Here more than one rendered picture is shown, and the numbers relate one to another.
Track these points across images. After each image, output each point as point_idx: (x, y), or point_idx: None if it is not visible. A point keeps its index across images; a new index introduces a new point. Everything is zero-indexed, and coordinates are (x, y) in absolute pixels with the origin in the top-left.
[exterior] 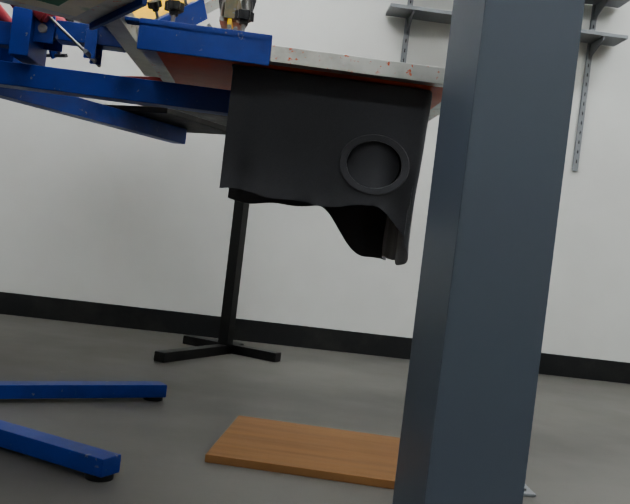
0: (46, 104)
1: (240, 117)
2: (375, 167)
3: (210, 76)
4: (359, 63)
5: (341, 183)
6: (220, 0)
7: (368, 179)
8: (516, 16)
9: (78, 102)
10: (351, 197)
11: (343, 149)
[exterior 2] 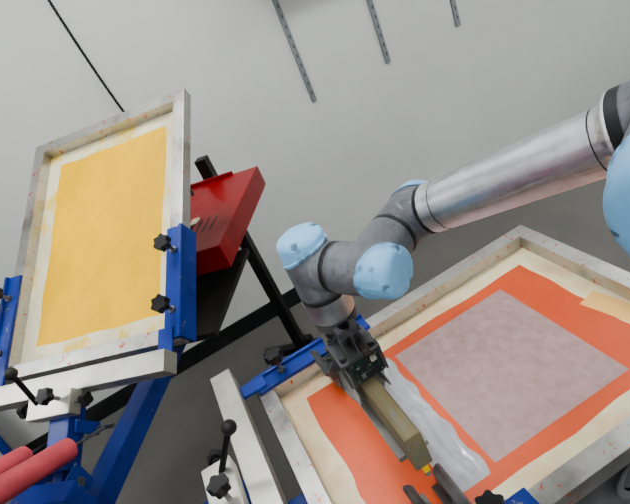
0: (128, 468)
1: None
2: None
3: (372, 450)
4: None
5: (618, 499)
6: (337, 379)
7: None
8: None
9: (142, 415)
10: None
11: (617, 481)
